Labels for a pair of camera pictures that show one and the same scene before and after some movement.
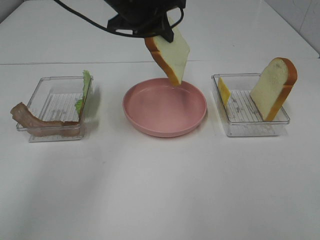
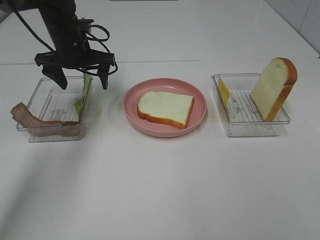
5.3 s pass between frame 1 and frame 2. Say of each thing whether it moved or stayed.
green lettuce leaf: stayed
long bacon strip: stayed
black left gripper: moved
